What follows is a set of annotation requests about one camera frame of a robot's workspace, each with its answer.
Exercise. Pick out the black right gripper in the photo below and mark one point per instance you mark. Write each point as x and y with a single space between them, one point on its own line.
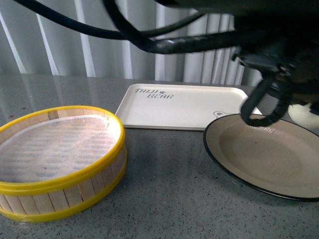
294 23

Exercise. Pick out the white steamed bun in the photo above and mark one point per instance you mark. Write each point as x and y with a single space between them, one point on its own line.
302 116

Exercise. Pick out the beige plate with black rim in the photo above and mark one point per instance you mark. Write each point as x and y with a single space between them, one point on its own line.
281 159

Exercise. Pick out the cream rectangular bear tray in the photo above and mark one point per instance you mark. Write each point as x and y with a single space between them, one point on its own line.
177 107

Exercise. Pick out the grey pleated curtain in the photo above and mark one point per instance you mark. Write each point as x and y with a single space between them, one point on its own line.
32 44

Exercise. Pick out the white steamer liner cloth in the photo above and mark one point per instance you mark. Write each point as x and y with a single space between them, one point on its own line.
56 148

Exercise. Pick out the yellow rimmed wooden steamer basket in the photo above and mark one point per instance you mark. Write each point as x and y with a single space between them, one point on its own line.
67 195

